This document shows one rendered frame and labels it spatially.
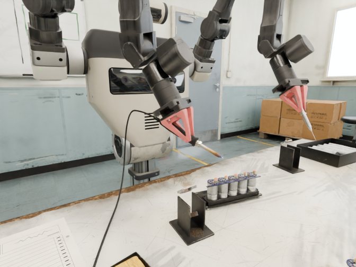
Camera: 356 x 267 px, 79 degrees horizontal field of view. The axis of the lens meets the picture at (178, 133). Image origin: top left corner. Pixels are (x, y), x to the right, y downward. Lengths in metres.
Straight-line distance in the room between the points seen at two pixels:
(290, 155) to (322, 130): 3.29
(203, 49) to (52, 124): 2.27
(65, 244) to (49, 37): 0.54
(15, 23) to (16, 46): 0.22
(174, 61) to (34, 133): 2.56
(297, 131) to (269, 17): 3.48
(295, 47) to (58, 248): 0.79
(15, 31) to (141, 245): 2.67
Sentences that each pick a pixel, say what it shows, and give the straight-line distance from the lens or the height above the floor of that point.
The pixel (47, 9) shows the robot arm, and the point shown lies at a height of 1.21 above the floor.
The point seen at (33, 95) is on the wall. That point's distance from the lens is 2.88.
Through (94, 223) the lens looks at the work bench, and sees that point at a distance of 0.51.
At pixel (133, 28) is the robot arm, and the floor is 1.15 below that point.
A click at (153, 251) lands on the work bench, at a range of 0.42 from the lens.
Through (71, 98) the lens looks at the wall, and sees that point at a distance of 2.92.
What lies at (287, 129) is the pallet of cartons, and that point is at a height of 0.25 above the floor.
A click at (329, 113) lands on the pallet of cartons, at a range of 4.03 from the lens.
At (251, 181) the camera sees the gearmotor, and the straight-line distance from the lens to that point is 0.57.
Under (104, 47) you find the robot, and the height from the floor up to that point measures 1.15.
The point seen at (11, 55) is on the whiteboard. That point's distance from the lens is 2.87.
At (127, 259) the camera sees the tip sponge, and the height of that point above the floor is 0.76.
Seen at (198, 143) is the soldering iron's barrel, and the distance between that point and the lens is 0.51.
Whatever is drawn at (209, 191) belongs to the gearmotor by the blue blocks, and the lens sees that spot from 0.51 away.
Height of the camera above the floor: 1.03
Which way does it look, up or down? 13 degrees down
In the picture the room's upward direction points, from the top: straight up
